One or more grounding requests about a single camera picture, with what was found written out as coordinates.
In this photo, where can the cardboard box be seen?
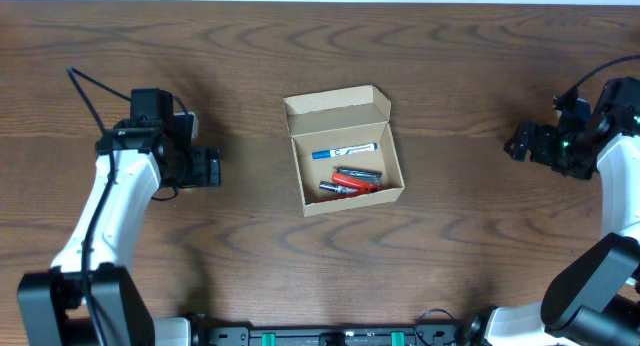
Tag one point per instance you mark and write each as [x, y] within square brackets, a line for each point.
[340, 118]

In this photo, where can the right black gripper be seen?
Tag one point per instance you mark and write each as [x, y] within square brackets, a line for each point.
[523, 143]

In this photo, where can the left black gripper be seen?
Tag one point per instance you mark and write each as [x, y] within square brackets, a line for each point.
[211, 167]

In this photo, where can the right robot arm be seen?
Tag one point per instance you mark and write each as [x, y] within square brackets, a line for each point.
[583, 305]

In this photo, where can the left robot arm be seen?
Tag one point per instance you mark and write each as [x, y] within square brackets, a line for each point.
[88, 297]

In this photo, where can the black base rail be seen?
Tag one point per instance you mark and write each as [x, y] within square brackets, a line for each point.
[443, 333]

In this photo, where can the orange utility knife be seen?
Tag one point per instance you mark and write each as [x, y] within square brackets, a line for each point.
[350, 195]

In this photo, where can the black marker pen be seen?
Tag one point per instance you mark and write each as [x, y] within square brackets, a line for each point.
[336, 188]

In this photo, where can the blue marker pen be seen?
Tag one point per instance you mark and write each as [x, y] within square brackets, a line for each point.
[343, 151]

